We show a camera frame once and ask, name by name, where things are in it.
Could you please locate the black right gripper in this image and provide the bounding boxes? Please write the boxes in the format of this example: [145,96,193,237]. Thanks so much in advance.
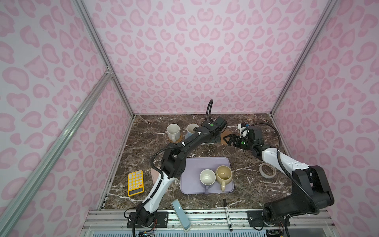
[223,133,255,151]

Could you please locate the light blue mug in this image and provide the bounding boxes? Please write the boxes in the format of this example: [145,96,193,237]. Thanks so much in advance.
[185,123,198,139]

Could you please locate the yellow beige mug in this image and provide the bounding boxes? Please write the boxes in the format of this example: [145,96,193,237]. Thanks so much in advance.
[215,166,233,192]

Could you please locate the white speckled mug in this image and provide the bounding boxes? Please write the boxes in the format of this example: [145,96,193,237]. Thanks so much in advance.
[166,123,181,143]

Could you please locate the lavender mug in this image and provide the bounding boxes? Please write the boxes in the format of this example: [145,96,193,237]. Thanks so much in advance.
[199,169,216,195]

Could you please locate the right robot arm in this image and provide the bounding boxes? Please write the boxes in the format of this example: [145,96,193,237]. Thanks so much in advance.
[223,126,335,225]

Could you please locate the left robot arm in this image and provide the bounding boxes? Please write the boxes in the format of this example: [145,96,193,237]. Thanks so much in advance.
[131,117,227,230]

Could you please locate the white tape roll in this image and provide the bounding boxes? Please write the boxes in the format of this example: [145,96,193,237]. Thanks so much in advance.
[259,163,277,179]

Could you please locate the lavender plastic tray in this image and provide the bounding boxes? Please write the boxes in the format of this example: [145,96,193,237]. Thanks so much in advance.
[180,157,231,195]

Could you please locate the black marker pen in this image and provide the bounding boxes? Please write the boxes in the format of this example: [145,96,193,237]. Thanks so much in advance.
[223,199,233,232]

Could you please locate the pink pencil case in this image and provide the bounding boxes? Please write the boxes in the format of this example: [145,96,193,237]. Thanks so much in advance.
[151,169,161,185]

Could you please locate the light blue whiteboard eraser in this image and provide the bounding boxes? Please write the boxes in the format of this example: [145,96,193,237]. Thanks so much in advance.
[172,199,191,232]

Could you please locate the yellow calculator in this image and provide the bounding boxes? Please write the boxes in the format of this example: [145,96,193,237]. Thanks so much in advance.
[127,170,144,197]

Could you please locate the left diagonal aluminium strut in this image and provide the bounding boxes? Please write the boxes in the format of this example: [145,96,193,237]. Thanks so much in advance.
[1,70,113,237]

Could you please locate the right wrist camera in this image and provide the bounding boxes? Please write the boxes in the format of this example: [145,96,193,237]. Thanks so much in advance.
[237,122,250,139]

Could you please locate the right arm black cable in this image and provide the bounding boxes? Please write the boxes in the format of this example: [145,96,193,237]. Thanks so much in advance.
[242,122,320,215]

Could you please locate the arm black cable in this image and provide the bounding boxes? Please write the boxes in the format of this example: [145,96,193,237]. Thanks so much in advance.
[131,99,214,237]
[242,122,320,215]

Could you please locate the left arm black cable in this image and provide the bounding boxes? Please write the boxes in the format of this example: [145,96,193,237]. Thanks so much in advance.
[131,99,214,237]

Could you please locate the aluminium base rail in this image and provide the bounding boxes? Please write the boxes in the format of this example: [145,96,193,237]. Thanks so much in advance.
[80,208,340,237]

